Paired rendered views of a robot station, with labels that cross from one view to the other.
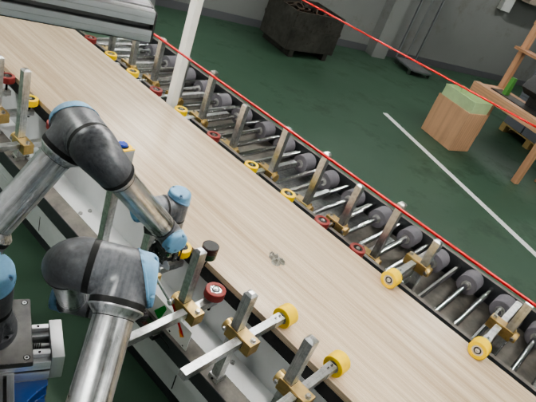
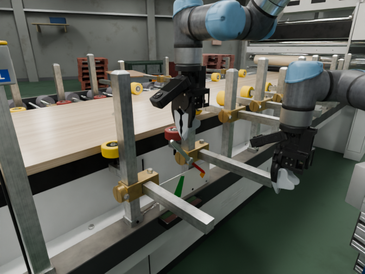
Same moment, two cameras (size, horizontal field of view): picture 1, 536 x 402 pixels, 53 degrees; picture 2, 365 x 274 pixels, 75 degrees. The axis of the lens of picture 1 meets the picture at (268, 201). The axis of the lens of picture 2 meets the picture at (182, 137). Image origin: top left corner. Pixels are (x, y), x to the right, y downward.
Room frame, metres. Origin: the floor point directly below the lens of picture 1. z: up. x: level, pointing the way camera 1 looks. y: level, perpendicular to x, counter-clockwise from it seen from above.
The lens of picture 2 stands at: (1.31, 0.92, 1.21)
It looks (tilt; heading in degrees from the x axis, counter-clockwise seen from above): 21 degrees down; 282
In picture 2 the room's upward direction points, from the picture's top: straight up
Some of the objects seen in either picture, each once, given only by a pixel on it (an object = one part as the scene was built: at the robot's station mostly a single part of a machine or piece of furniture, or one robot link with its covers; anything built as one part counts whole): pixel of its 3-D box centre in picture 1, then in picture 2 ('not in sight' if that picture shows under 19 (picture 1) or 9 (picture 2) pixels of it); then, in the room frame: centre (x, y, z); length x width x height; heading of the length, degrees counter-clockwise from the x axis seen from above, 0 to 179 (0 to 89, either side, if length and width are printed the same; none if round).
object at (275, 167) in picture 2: not in sight; (277, 166); (1.18, 0.30, 0.91); 0.05 x 0.02 x 0.09; 58
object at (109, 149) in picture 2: (179, 256); (114, 158); (1.69, 0.25, 0.85); 0.08 x 0.08 x 0.11
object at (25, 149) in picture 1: (21, 142); not in sight; (2.10, 1.19, 0.80); 0.14 x 0.06 x 0.05; 58
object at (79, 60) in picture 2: not in sight; (93, 73); (5.60, -5.85, 0.44); 1.31 x 0.86 x 0.89; 125
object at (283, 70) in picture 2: not in sight; (277, 111); (1.06, -0.48, 0.87); 0.04 x 0.04 x 0.48; 58
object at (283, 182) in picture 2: not in sight; (283, 183); (1.16, 0.31, 0.86); 0.06 x 0.03 x 0.09; 148
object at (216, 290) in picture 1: (212, 298); (174, 141); (1.53, 0.06, 0.85); 0.08 x 0.08 x 0.11
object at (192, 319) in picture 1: (187, 307); (192, 152); (1.44, 0.13, 0.85); 0.14 x 0.06 x 0.05; 58
